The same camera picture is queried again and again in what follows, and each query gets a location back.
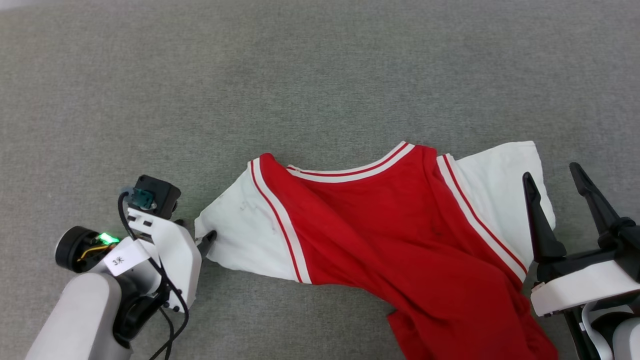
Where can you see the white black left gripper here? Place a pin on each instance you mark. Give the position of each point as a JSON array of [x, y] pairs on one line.
[[175, 260]]

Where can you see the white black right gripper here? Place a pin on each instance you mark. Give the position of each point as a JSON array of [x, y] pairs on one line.
[[585, 285]]

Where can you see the red and white shirt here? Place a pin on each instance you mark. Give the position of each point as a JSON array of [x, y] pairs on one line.
[[375, 235]]

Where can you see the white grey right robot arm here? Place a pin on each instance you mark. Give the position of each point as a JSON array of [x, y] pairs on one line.
[[627, 340]]

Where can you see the grey fabric sofa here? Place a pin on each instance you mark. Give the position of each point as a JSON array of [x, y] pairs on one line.
[[300, 75]]

